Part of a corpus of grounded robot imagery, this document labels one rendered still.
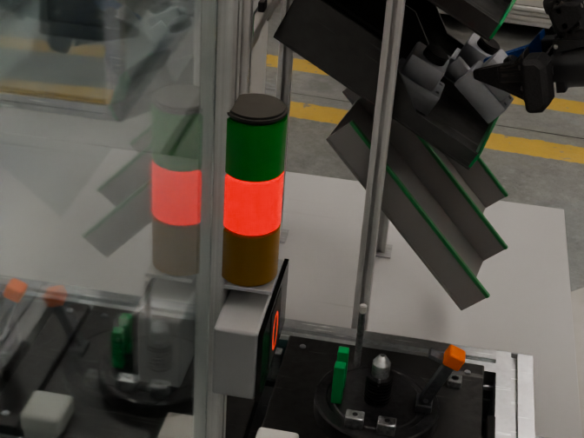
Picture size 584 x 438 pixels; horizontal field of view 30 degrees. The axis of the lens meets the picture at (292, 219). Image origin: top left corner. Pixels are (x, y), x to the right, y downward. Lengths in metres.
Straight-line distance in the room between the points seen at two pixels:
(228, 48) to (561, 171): 3.26
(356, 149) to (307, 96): 3.06
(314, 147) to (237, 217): 3.10
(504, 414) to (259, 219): 0.51
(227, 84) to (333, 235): 0.95
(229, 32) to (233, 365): 0.28
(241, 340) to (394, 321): 0.71
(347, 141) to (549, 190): 2.60
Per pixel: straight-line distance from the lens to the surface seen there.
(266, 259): 0.90
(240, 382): 0.93
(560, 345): 1.60
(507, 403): 1.31
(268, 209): 0.88
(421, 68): 1.31
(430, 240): 1.36
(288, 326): 1.38
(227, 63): 0.84
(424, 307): 1.63
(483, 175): 1.61
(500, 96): 1.32
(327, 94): 4.41
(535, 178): 3.96
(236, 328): 0.90
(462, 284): 1.38
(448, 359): 1.18
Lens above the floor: 1.77
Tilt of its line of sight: 30 degrees down
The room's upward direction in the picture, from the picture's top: 4 degrees clockwise
